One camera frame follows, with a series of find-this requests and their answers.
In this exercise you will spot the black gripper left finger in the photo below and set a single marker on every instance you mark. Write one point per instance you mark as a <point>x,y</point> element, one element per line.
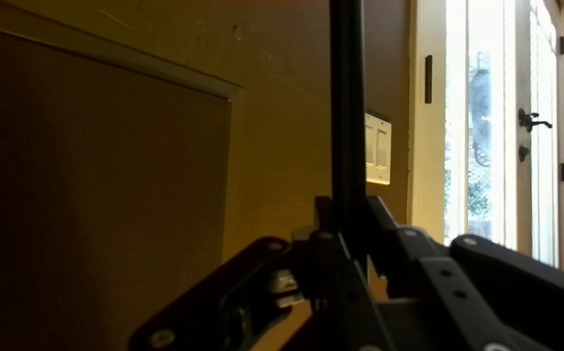
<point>262,279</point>

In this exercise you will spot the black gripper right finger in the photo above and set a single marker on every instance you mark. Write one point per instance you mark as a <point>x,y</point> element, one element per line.
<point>488,285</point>

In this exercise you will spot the black floor lamp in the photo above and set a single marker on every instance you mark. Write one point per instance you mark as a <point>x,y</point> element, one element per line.
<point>348,129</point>

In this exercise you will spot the dark door deadbolt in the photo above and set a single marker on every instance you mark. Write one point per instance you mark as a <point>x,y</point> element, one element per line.
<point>523,152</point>

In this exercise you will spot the white glass French door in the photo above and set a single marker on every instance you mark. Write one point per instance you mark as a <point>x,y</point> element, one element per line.
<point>488,129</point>

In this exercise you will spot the black French door hinge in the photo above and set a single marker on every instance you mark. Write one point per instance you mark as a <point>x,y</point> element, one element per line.
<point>428,78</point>

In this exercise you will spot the white light switch plate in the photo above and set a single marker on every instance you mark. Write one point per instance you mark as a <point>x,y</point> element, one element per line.
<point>379,148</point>

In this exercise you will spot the brown framed wall panel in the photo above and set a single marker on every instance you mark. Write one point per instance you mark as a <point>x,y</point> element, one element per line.
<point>98,195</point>

